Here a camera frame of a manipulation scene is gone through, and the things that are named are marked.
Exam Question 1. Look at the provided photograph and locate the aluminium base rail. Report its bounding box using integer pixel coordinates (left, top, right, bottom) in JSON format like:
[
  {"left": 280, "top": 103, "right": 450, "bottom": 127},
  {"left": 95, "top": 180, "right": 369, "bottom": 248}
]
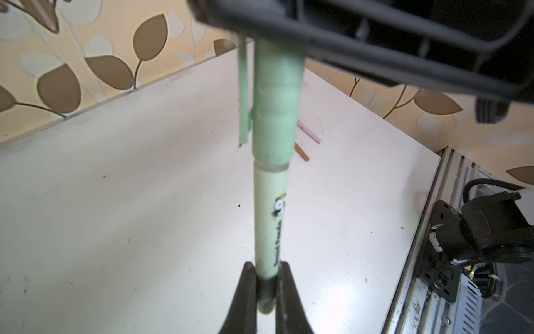
[{"left": 381, "top": 145, "right": 534, "bottom": 334}]

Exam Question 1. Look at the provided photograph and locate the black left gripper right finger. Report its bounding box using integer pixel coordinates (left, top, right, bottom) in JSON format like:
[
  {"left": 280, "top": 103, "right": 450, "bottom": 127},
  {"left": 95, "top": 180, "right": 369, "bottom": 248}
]
[{"left": 275, "top": 262, "right": 314, "bottom": 334}]

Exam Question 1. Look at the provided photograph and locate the green pen cap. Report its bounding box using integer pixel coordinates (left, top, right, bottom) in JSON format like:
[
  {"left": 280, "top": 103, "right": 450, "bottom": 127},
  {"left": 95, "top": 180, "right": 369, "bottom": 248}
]
[{"left": 238, "top": 36, "right": 305, "bottom": 171}]

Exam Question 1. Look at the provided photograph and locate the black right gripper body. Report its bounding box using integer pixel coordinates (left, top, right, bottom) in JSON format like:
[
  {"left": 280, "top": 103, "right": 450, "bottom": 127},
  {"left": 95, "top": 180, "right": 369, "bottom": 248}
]
[{"left": 289, "top": 1, "right": 533, "bottom": 84}]

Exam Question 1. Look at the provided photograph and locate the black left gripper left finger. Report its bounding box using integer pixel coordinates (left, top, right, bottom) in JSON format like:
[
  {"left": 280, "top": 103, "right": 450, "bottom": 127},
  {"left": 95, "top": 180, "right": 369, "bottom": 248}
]
[{"left": 219, "top": 262, "right": 257, "bottom": 334}]

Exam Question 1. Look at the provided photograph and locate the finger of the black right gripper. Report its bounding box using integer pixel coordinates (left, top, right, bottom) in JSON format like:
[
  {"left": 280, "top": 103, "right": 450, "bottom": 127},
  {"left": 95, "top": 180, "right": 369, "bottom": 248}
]
[{"left": 189, "top": 1, "right": 533, "bottom": 103}]

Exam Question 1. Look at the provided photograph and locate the brown pen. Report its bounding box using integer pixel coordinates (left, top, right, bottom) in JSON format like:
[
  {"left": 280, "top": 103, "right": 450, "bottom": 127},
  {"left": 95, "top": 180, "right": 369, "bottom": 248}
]
[{"left": 294, "top": 143, "right": 310, "bottom": 162}]

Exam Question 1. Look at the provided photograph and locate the green pen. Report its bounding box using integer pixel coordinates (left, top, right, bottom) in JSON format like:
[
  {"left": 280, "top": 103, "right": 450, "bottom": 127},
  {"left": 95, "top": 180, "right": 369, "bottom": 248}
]
[{"left": 254, "top": 161, "right": 289, "bottom": 315}]

